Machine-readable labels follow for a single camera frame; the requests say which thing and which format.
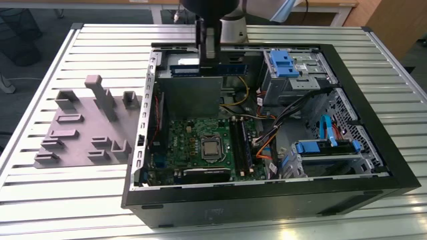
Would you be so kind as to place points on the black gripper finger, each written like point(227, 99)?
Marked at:
point(210, 62)

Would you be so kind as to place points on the RAM stick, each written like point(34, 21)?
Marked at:
point(247, 147)
point(234, 69)

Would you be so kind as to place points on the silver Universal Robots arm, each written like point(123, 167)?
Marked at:
point(234, 30)

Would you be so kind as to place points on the grey power supply unit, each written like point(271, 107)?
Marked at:
point(190, 92)

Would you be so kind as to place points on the blue drive carrier latch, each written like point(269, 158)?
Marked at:
point(283, 67)

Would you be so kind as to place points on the silver drive cage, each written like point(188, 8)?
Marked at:
point(301, 83)

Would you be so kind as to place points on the CPU socket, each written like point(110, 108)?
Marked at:
point(210, 137)

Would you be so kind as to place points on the green motherboard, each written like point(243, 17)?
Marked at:
point(182, 140)

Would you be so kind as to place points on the silver CPU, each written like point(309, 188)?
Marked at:
point(211, 148)

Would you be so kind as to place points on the grey parts rack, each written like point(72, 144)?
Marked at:
point(90, 115)

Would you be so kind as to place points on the hard disk in blue carrier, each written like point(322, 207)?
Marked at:
point(309, 147)

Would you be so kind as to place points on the black graphics card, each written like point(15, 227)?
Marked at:
point(204, 176)

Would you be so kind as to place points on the silver disk bay cage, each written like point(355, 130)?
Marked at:
point(290, 170)

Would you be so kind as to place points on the wooden cabinet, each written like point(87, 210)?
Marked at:
point(397, 22)

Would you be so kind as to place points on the black open PC case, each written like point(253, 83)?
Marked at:
point(234, 205)

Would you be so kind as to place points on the black mesh bin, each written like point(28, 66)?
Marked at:
point(20, 37)

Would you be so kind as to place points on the white stand foot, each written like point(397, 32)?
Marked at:
point(7, 86)

